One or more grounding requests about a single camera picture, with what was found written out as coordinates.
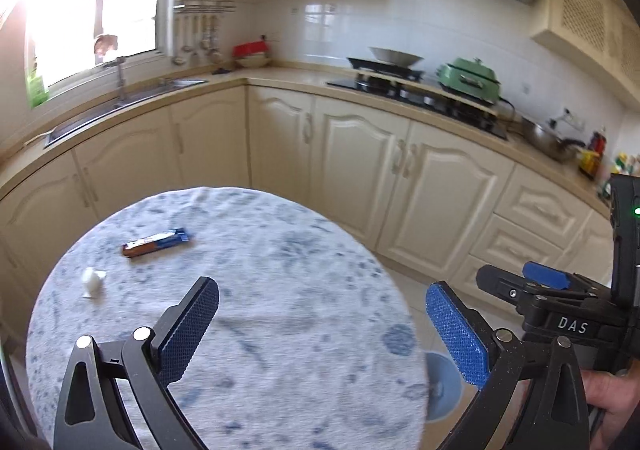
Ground metal hanging spatula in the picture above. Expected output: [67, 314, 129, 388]
[172, 14, 185, 66]

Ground beige kitchen countertop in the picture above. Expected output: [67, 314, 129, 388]
[0, 63, 617, 217]

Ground black glass gas stove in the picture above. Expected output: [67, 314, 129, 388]
[325, 77, 510, 141]

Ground stainless steel pan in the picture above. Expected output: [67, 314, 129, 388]
[519, 119, 587, 162]

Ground metal hanging spoon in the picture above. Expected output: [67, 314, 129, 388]
[209, 15, 224, 63]

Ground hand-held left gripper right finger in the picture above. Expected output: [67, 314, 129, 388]
[425, 281, 591, 450]

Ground metal sink faucet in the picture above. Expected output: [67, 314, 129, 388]
[102, 57, 129, 104]

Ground white wall socket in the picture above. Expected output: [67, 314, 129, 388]
[548, 107, 587, 130]

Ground yellow bottle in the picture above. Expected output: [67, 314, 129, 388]
[578, 147, 601, 176]

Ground grey wok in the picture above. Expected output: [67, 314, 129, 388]
[368, 46, 425, 67]

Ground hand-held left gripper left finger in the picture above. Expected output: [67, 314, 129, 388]
[52, 276, 220, 450]

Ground black portable burner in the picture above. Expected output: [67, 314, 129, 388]
[346, 56, 425, 80]

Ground dark sauce bottle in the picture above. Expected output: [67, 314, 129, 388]
[587, 125, 609, 179]

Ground green white bottle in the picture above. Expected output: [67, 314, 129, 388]
[614, 152, 640, 176]

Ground dark blue snack wrapper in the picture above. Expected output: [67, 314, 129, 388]
[123, 228, 191, 259]

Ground person's right forearm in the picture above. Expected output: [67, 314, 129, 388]
[592, 405, 640, 450]

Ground person's right hand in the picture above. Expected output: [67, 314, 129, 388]
[582, 362, 640, 432]

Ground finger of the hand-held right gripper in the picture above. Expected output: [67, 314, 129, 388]
[475, 263, 539, 316]
[522, 261, 611, 302]

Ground green dish soap bottle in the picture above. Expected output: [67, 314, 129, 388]
[25, 64, 49, 109]

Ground cream lower kitchen cabinets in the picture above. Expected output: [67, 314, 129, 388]
[0, 80, 632, 332]

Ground black power cable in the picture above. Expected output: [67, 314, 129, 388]
[497, 97, 526, 124]

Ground cream side wall cabinet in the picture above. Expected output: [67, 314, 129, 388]
[529, 0, 640, 97]

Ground stainless steel sink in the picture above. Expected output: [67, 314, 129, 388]
[43, 78, 210, 149]

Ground green electric cooker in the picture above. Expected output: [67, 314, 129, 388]
[435, 56, 502, 106]

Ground red white bowl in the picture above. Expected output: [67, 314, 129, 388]
[232, 41, 271, 59]

